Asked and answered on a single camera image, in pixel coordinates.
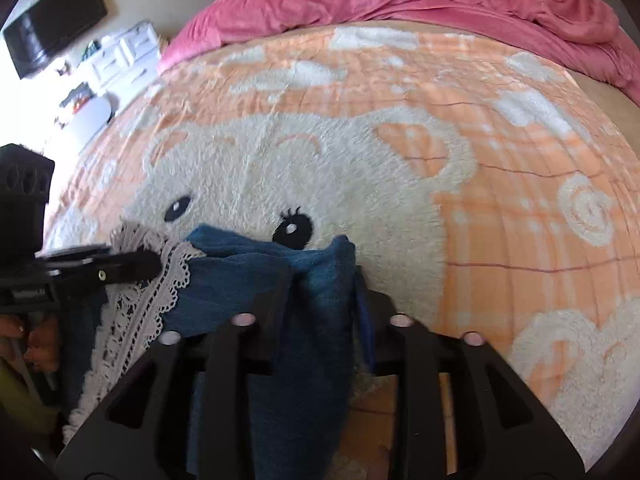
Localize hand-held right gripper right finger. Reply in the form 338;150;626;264
352;269;587;480

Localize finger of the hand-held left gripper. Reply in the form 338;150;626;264
42;243;114;262
50;250;162;288

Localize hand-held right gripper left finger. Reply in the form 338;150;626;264
67;266;296;480

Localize blue denim lace-trimmed pants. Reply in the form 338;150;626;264
60;222;377;480

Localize person's left hand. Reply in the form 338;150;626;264
0;312;62;377

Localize orange printed fleece blanket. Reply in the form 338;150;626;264
44;24;640;480

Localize olive green cloth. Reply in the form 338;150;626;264
0;359;62;438

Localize white dresser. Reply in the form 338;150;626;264
54;20;162;148

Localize black flat television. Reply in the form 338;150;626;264
2;0;109;81

